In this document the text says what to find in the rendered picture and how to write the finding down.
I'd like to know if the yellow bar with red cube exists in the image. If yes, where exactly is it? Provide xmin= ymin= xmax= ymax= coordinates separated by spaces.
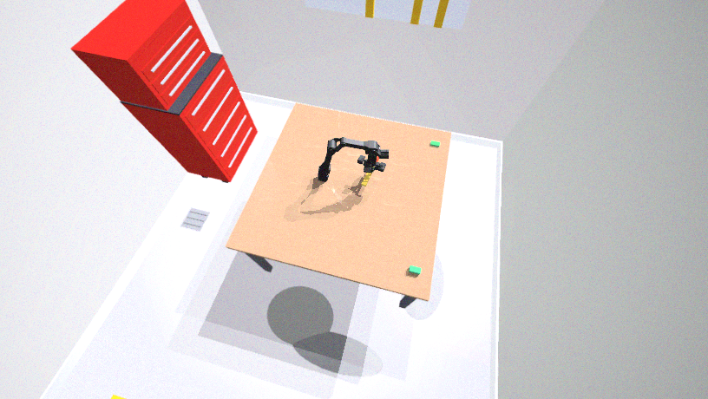
xmin=361 ymin=157 xmax=379 ymax=186

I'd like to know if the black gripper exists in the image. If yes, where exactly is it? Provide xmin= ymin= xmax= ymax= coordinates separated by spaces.
xmin=357 ymin=155 xmax=386 ymax=172

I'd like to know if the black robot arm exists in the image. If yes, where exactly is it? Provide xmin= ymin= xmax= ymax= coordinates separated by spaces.
xmin=318 ymin=137 xmax=389 ymax=182

